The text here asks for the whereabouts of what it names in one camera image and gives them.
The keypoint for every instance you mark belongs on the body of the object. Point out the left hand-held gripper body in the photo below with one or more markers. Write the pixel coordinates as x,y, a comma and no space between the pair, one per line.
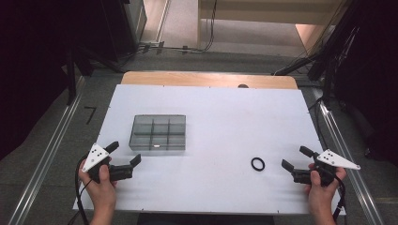
94,157

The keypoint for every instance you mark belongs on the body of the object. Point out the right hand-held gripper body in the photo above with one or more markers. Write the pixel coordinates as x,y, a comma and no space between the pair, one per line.
331,160

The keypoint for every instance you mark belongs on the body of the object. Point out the clear plastic compartment box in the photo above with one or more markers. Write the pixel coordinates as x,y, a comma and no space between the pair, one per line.
158,132

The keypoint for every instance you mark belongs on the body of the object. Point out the person's left hand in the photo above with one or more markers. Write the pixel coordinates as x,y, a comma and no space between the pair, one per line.
101,192

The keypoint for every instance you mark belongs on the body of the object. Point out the person's right hand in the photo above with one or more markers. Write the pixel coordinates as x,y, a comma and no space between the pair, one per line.
322,195

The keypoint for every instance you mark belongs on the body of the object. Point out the black metal stand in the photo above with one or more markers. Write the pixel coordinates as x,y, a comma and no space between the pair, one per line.
71,75
325,62

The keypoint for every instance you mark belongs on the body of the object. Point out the dark curtain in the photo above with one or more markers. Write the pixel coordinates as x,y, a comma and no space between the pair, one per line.
372,78
31,62

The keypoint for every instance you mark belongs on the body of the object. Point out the small dark round object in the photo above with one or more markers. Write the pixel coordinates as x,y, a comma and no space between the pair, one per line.
243,86

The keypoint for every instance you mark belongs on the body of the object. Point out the wooden table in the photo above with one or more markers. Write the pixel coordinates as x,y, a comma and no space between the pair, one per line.
203,79

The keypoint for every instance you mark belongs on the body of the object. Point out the grey cabinet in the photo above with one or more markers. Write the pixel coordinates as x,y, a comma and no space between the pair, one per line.
137,22

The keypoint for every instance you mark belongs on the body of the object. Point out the beige shelf unit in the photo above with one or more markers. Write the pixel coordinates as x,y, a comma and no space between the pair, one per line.
266,12

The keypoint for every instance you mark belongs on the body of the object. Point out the aluminium floor rail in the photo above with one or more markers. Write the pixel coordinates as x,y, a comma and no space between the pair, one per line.
350,156
47,156

